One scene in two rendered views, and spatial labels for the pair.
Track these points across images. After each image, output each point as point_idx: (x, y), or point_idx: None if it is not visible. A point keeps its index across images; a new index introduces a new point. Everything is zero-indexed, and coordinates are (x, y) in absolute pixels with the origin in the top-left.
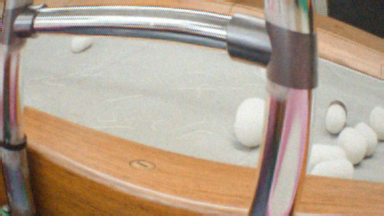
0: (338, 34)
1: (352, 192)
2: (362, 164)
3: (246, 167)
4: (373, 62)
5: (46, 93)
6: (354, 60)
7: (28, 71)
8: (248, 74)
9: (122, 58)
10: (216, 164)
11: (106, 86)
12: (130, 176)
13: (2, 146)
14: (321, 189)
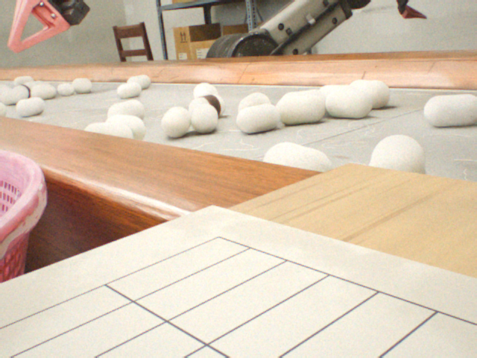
0: (324, 60)
1: (44, 135)
2: (185, 138)
3: (25, 121)
4: (354, 72)
5: (54, 116)
6: (330, 77)
7: (66, 107)
8: None
9: (144, 101)
10: (16, 120)
11: (105, 111)
12: None
13: None
14: (30, 131)
